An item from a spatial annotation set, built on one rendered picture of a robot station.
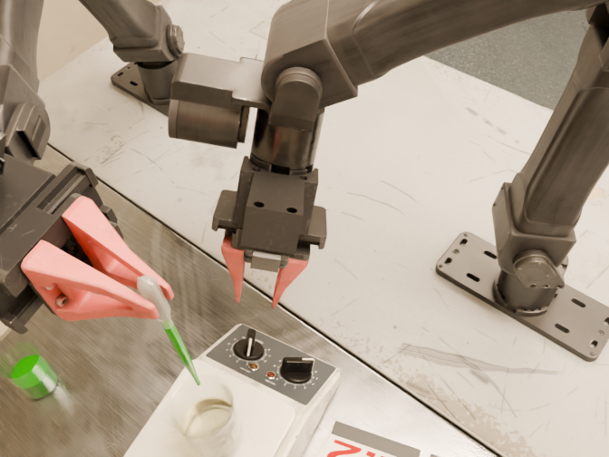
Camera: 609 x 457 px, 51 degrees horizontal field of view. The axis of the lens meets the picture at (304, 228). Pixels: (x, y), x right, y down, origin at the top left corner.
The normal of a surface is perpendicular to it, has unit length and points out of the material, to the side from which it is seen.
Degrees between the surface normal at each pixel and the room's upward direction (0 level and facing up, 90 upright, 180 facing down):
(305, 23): 24
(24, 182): 2
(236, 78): 14
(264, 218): 63
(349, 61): 87
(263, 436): 0
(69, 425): 0
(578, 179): 90
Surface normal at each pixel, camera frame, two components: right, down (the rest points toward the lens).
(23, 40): 0.98, -0.20
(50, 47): 0.77, 0.47
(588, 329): -0.07, -0.61
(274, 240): -0.01, 0.44
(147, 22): 0.97, 0.02
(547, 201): -0.11, 0.70
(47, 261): 0.25, -0.42
